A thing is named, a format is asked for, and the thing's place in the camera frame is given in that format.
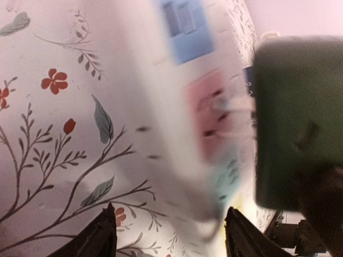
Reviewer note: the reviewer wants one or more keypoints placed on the white power strip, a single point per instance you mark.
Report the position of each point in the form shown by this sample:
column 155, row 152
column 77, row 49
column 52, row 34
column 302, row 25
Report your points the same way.
column 200, row 133

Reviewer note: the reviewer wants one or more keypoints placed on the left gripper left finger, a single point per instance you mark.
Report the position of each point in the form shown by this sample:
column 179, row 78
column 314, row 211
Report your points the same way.
column 98, row 239

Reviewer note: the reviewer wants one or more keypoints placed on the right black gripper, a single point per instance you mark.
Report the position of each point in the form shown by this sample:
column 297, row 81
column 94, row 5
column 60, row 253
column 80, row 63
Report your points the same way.
column 299, row 237

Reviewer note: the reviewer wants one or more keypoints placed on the dark green cube socket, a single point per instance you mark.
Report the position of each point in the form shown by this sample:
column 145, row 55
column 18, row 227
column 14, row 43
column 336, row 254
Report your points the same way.
column 298, row 96

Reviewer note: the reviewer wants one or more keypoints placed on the cream mug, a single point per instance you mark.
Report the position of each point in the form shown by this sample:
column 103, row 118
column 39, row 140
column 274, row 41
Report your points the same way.
column 269, row 34

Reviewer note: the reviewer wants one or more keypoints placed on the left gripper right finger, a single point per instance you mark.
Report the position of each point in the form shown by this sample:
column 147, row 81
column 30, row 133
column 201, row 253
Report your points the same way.
column 244, row 239

